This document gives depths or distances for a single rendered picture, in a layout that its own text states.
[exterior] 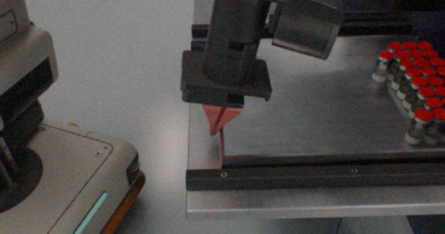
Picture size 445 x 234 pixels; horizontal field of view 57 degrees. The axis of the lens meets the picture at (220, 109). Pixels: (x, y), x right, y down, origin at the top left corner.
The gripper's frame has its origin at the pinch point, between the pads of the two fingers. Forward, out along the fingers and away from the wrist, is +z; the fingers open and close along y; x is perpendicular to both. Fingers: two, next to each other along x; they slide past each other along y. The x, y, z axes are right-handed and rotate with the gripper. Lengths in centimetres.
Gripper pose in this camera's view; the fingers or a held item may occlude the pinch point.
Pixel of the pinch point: (213, 127)
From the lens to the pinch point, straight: 53.3
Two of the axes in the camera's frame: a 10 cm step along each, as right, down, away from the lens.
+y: 9.8, 1.0, 1.5
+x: -0.4, -6.6, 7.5
